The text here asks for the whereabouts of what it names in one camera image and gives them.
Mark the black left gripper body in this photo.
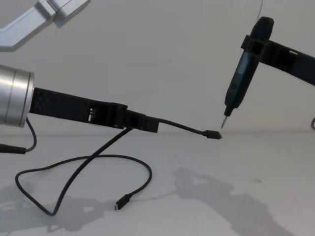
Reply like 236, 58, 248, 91
29, 87, 128, 129

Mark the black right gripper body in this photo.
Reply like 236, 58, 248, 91
260, 40, 315, 87

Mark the black electric screwdriver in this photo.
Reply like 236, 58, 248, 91
222, 16, 275, 130

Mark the black data cable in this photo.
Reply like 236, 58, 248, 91
15, 119, 223, 217

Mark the white table cloth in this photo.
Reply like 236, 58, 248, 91
0, 129, 315, 236

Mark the thin dark wrist cable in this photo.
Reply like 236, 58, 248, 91
0, 117, 37, 156

